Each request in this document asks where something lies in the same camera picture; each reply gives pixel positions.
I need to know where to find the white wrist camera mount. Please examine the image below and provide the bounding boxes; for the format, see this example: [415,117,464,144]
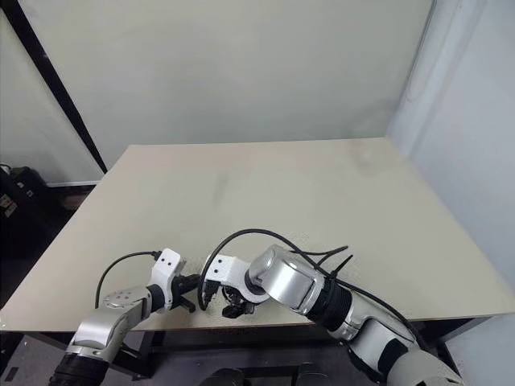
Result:
[150,248,183,311]
[204,254,270,306]

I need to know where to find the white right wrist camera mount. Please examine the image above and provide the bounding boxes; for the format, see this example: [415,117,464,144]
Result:
[204,254,270,306]

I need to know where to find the black table frame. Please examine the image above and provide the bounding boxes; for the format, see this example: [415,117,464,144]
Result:
[0,311,515,369]

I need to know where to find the black diagonal wall strip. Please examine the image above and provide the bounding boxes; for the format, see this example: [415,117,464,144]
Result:
[2,0,109,175]

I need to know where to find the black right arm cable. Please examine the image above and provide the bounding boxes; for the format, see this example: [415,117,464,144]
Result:
[196,228,430,355]

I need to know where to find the dark rounded shape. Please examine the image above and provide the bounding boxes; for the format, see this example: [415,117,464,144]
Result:
[295,363,323,386]
[208,367,247,386]

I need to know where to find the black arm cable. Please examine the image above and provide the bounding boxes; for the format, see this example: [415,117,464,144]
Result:
[196,228,430,355]
[95,250,160,310]

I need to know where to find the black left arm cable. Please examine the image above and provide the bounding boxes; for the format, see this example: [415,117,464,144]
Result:
[95,250,160,310]

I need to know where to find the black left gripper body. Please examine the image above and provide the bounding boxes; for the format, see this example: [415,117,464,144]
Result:
[171,272,201,313]

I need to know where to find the black equipment case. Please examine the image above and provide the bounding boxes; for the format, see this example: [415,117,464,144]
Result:
[0,162,72,261]

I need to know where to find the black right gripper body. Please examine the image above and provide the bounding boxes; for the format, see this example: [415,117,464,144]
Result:
[200,277,221,310]

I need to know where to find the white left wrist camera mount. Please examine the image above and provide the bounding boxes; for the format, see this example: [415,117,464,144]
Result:
[150,248,183,311]

